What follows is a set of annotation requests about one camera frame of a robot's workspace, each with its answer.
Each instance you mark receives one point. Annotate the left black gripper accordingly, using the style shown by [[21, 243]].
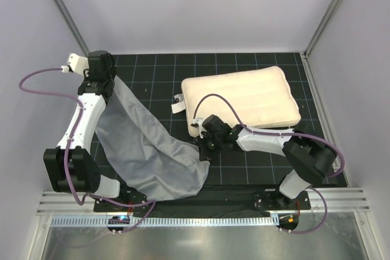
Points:
[[107, 69]]

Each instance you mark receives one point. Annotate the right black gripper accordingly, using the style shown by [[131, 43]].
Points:
[[204, 149]]

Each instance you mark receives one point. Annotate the grey fabric pillowcase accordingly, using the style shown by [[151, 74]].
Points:
[[143, 153]]

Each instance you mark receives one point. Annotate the cream white pillow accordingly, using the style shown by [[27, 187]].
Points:
[[262, 98]]

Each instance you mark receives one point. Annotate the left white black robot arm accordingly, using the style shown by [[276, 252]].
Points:
[[70, 166]]

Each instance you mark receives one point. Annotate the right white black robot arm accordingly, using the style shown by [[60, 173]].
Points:
[[311, 159]]

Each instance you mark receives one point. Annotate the white pillow label tag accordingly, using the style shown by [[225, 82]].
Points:
[[178, 104]]

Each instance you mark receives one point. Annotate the black gridded cutting mat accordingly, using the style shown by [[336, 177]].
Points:
[[156, 78]]

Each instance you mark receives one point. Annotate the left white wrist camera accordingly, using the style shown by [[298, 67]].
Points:
[[77, 64]]

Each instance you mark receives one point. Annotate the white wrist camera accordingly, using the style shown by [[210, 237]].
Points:
[[197, 124], [77, 64]]

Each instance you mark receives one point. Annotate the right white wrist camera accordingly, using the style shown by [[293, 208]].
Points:
[[197, 124]]

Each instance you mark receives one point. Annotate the slotted grey cable duct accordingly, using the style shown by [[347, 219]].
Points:
[[150, 222]]

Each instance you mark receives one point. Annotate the left aluminium frame post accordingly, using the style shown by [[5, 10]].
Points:
[[71, 25]]

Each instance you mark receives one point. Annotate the aluminium frame post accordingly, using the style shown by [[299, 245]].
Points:
[[71, 25], [327, 17]]

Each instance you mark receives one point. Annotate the aluminium front rail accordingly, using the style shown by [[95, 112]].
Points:
[[337, 199]]

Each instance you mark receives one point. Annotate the right aluminium frame post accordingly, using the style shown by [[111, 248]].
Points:
[[327, 17]]

